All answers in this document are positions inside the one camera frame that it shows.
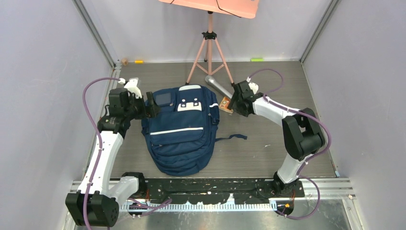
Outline green tape piece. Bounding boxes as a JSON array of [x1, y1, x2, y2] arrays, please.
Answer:
[[250, 57, 264, 62]]

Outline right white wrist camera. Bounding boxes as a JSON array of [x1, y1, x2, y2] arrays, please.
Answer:
[[248, 82, 259, 94]]

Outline silver microphone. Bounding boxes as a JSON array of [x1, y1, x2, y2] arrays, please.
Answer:
[[205, 75, 233, 99]]

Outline orange calculator toy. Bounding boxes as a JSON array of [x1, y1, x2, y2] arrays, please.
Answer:
[[219, 96, 234, 114]]

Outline pink music stand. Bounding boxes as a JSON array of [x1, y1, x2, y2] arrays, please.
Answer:
[[163, 0, 259, 86]]

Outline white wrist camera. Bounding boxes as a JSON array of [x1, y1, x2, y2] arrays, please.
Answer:
[[248, 82, 259, 94], [118, 78, 142, 99]]

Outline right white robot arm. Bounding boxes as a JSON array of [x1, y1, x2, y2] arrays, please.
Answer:
[[228, 80, 326, 197]]

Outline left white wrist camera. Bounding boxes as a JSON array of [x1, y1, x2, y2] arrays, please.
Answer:
[[118, 78, 142, 99]]

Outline small cork piece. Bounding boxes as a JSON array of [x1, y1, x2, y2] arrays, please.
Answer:
[[121, 58, 129, 66]]

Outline navy blue student backpack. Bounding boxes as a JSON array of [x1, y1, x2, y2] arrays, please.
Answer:
[[141, 84, 248, 177]]

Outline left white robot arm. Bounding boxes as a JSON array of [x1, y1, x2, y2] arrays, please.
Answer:
[[65, 88, 160, 229]]

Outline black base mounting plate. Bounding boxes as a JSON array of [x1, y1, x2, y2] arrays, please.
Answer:
[[137, 178, 305, 205]]

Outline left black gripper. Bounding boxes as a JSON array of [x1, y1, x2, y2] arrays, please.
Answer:
[[124, 92, 160, 120]]

